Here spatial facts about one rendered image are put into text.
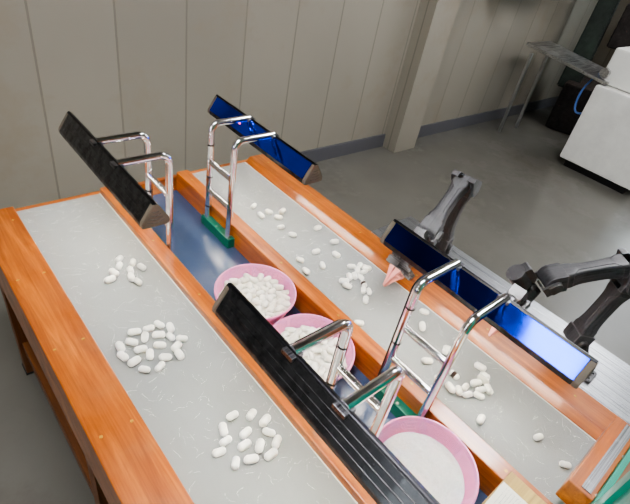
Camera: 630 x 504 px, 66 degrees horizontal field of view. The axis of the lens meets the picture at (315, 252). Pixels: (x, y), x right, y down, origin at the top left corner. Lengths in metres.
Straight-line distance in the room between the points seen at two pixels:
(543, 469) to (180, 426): 0.93
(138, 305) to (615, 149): 4.65
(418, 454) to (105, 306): 0.98
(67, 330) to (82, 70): 1.73
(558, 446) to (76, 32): 2.67
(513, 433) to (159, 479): 0.93
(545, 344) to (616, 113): 4.23
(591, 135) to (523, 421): 4.17
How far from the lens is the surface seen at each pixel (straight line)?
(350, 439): 0.90
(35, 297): 1.61
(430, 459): 1.37
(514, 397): 1.61
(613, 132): 5.38
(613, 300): 1.76
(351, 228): 1.97
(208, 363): 1.41
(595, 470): 1.41
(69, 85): 2.94
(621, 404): 1.93
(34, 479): 2.15
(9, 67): 2.84
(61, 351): 1.45
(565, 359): 1.26
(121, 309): 1.57
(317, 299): 1.60
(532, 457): 1.50
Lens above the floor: 1.83
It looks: 37 degrees down
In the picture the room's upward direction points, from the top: 12 degrees clockwise
